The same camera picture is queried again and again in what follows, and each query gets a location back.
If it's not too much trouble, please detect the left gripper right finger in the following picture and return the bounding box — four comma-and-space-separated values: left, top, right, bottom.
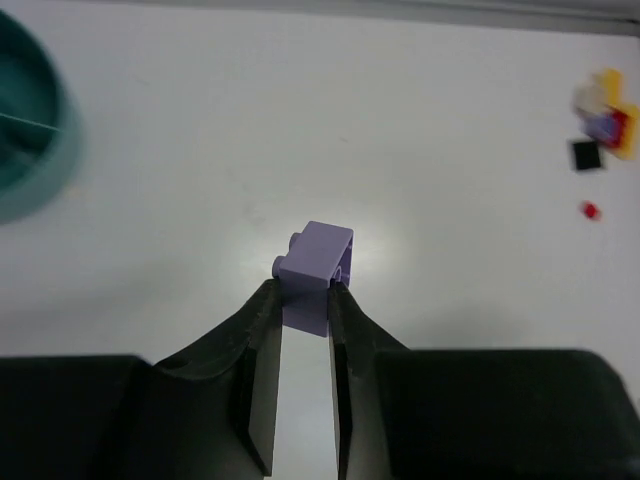
327, 284, 639, 479

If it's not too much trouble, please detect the purple lego brick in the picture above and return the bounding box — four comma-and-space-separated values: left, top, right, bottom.
272, 221, 354, 337

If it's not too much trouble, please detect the small yellow lego brick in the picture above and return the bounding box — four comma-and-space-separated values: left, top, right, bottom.
597, 68, 624, 107

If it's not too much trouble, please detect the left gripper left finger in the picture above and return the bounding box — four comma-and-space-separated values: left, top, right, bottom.
1, 279, 282, 479

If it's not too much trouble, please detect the small red lego piece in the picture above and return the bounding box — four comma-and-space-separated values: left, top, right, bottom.
580, 201, 602, 221

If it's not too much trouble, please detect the red lego brick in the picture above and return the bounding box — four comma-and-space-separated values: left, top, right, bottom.
605, 109, 629, 149

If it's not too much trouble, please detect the black square lego plate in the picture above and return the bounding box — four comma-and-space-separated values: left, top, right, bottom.
571, 140, 603, 172

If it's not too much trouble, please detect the tan lego brick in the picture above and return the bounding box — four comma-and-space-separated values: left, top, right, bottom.
573, 80, 608, 117

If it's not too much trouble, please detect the teal divided round container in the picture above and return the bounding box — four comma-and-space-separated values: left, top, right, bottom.
1, 12, 83, 224

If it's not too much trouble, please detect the long yellow lego brick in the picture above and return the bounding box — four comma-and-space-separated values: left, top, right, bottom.
612, 104, 639, 160

